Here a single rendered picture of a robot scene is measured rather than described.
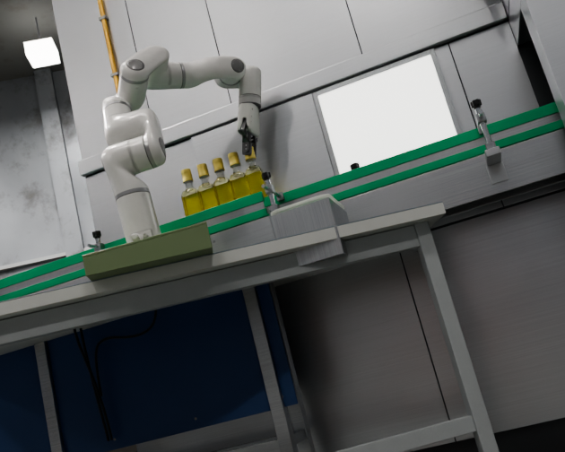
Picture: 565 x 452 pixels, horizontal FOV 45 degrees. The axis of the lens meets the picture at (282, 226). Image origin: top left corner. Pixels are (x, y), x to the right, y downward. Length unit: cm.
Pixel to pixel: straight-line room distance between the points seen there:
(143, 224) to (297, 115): 79
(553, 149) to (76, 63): 182
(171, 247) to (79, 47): 140
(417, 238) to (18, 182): 1122
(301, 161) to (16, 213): 1048
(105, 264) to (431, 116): 116
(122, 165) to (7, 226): 1071
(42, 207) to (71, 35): 964
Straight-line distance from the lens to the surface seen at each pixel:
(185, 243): 169
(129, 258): 169
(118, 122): 197
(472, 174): 204
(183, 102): 259
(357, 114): 233
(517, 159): 205
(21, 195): 1265
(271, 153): 237
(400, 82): 234
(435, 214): 185
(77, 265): 233
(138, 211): 184
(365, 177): 210
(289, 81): 246
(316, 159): 231
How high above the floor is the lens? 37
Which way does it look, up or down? 13 degrees up
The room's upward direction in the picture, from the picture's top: 14 degrees counter-clockwise
